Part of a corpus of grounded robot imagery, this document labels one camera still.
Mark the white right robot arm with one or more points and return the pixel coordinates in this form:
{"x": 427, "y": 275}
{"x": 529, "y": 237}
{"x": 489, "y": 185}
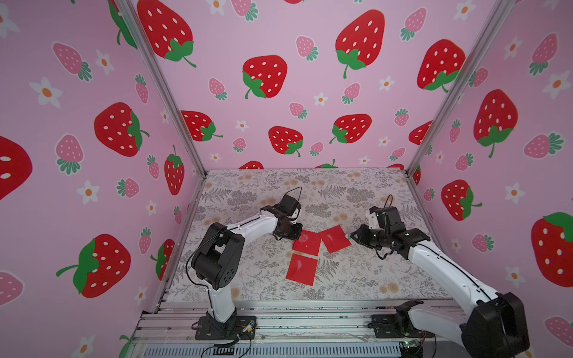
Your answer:
{"x": 491, "y": 324}

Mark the aluminium frame post left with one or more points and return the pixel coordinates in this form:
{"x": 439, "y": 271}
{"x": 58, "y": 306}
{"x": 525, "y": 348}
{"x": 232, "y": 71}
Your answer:
{"x": 135, "y": 27}

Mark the aluminium frame post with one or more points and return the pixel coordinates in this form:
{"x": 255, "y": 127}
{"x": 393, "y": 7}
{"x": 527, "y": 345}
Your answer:
{"x": 491, "y": 28}
{"x": 135, "y": 27}

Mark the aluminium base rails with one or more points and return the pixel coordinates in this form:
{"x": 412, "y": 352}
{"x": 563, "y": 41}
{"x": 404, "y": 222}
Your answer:
{"x": 355, "y": 328}

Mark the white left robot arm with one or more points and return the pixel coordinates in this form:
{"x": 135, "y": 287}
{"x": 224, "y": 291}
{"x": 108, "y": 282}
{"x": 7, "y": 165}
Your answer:
{"x": 217, "y": 258}

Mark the red envelope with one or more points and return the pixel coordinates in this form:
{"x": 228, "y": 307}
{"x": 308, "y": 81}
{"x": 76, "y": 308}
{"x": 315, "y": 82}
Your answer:
{"x": 302, "y": 269}
{"x": 308, "y": 243}
{"x": 334, "y": 239}

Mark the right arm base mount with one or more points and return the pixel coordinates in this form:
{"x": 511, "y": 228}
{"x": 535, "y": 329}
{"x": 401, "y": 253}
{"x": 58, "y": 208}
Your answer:
{"x": 398, "y": 325}

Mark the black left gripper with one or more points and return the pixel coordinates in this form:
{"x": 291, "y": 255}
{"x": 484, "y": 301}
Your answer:
{"x": 295, "y": 235}

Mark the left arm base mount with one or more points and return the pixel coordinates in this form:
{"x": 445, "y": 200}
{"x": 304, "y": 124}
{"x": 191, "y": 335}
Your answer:
{"x": 237, "y": 327}

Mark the aluminium frame post right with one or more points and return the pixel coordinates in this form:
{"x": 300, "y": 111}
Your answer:
{"x": 491, "y": 28}

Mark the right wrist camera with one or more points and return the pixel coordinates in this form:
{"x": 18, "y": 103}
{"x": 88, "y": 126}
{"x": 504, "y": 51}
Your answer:
{"x": 372, "y": 216}

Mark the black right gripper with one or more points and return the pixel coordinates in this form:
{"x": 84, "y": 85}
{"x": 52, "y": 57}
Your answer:
{"x": 363, "y": 235}

